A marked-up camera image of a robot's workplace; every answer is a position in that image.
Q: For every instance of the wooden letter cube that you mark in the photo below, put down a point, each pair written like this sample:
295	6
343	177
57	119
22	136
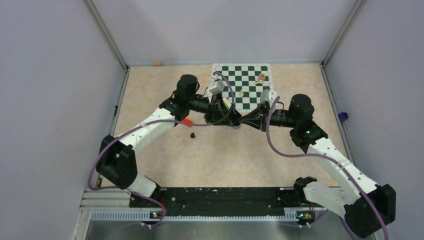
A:
262	76

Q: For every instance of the red block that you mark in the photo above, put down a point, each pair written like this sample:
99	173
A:
188	122

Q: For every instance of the green white chessboard mat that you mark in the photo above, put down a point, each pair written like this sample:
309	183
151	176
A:
243	76

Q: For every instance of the green white toy brick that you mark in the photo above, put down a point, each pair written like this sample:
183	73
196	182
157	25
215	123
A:
227	104

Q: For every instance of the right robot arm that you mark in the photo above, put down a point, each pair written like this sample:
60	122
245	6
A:
364	205

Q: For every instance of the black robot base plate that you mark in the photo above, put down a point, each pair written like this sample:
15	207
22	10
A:
225	201

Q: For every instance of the purple object outside frame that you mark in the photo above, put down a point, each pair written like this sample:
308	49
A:
343	116

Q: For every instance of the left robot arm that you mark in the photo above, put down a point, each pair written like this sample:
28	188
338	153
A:
117	157

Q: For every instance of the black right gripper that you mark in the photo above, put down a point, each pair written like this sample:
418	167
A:
258	117

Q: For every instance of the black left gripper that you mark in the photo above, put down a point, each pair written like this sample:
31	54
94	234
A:
218	114

